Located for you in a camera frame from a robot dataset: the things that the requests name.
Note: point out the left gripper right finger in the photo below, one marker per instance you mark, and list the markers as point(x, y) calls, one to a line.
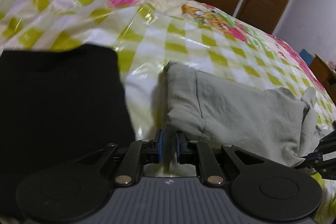
point(201, 156)

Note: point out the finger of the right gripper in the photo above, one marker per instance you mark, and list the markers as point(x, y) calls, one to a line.
point(315, 159)

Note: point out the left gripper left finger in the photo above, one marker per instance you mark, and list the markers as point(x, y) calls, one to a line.
point(131, 161)

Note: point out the grey-green pants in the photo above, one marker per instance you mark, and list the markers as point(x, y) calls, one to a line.
point(271, 123)

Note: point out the wooden side cabinet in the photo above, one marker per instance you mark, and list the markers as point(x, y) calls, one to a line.
point(324, 75)

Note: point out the black folded garment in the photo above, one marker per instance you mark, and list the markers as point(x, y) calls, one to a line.
point(57, 107)

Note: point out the blue foam mat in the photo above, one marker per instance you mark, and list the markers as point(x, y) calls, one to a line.
point(306, 56)

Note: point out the checkered floral bedspread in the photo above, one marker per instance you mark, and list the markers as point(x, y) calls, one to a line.
point(147, 36)

